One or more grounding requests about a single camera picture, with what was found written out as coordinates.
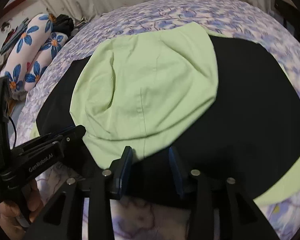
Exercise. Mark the left hand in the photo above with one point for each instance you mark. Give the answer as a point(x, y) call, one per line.
point(10, 211)

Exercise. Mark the small blue flower pillow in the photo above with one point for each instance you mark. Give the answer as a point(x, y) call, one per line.
point(47, 52)

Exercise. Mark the black clothes pile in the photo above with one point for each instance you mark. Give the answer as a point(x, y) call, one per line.
point(63, 24)

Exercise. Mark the red wall shelf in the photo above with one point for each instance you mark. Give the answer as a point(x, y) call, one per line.
point(11, 6)

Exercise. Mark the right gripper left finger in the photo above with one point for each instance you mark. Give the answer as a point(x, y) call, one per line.
point(120, 169)

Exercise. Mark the green and black garment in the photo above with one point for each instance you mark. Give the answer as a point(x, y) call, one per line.
point(225, 104)

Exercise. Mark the large blue flower pillow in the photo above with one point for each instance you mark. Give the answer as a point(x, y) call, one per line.
point(26, 48)

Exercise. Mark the purple cat print blanket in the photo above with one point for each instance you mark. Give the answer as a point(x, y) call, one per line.
point(231, 18)

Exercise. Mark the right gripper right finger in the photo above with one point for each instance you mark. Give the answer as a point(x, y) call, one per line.
point(178, 170)

